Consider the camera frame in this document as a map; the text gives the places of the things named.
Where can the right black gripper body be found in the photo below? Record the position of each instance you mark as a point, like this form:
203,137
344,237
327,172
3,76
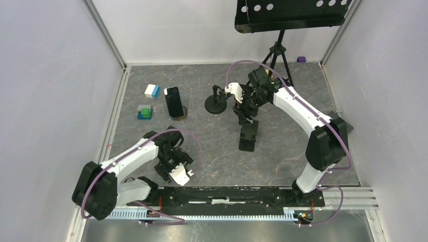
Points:
250,104

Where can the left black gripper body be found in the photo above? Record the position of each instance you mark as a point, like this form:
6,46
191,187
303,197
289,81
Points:
170,161

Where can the black square-base phone holder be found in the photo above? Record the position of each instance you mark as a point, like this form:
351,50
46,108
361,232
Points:
248,136

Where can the black round-base phone stand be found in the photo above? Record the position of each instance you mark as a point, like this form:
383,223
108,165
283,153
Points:
217,103

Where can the blue-edged black smartphone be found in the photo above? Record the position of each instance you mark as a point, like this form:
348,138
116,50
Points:
174,103

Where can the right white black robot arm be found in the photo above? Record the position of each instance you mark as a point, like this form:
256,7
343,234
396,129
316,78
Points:
327,136

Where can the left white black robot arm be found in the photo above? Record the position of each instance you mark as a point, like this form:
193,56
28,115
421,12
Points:
102,187

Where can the black music stand tripod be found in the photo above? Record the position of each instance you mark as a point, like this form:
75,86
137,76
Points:
266,16

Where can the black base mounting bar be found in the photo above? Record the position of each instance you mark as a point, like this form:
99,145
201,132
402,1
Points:
217,201

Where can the green white blue blocks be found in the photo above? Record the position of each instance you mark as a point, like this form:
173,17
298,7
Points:
144,112

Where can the white and blue blocks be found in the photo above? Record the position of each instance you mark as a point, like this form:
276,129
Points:
152,91

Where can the purple block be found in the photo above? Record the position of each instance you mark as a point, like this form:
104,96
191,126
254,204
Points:
301,59

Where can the grey studded baseplate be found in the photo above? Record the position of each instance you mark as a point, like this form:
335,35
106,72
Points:
335,115

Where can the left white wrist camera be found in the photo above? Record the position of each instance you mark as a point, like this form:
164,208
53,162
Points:
181,175

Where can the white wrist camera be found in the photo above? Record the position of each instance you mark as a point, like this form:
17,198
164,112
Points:
234,89
181,175

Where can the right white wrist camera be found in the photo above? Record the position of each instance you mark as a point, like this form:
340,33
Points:
234,89

